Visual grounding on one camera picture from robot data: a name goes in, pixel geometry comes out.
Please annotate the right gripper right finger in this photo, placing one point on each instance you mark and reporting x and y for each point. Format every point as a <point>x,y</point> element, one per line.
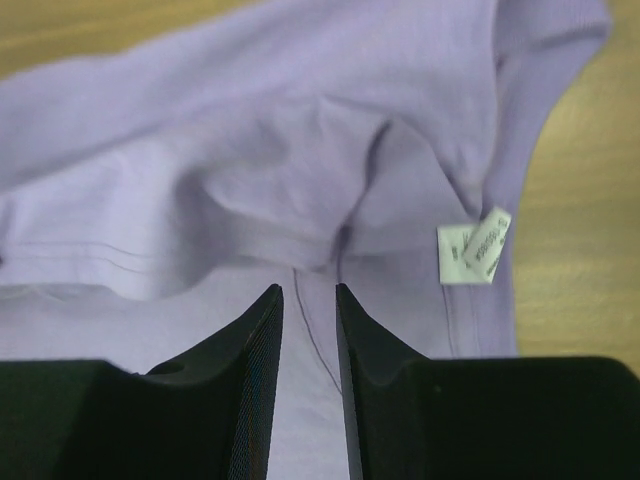
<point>411,417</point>

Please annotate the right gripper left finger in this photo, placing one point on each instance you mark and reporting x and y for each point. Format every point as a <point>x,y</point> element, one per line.
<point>204,414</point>

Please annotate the purple t-shirt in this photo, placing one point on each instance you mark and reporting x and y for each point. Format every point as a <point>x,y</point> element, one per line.
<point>149,197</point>

